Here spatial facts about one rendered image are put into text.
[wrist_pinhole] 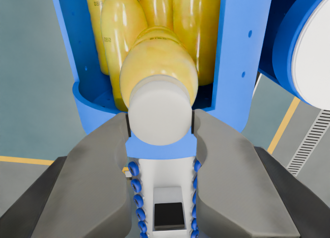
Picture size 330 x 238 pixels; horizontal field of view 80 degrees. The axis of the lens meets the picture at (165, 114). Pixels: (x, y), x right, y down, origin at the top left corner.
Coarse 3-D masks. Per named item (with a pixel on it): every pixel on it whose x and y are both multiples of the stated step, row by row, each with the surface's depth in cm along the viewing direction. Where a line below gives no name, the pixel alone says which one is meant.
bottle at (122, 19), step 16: (112, 0) 26; (128, 0) 26; (112, 16) 26; (128, 16) 26; (144, 16) 28; (112, 32) 26; (128, 32) 26; (112, 48) 28; (128, 48) 27; (112, 64) 29; (112, 80) 31
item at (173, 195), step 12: (156, 192) 69; (168, 192) 69; (180, 192) 68; (156, 204) 63; (168, 204) 63; (180, 204) 63; (156, 216) 59; (168, 216) 59; (180, 216) 59; (156, 228) 57; (168, 228) 58; (180, 228) 58
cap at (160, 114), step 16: (160, 80) 12; (144, 96) 11; (160, 96) 11; (176, 96) 11; (128, 112) 11; (144, 112) 11; (160, 112) 11; (176, 112) 11; (144, 128) 12; (160, 128) 12; (176, 128) 12; (160, 144) 13
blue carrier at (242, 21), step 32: (64, 0) 28; (224, 0) 17; (256, 0) 19; (64, 32) 28; (224, 32) 18; (256, 32) 21; (96, 64) 37; (224, 64) 20; (256, 64) 24; (96, 96) 38; (224, 96) 22; (96, 128) 25
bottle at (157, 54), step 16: (144, 32) 22; (160, 32) 20; (144, 48) 15; (160, 48) 14; (176, 48) 15; (128, 64) 15; (144, 64) 14; (160, 64) 13; (176, 64) 14; (192, 64) 15; (128, 80) 14; (144, 80) 13; (176, 80) 13; (192, 80) 14; (128, 96) 14; (192, 96) 15
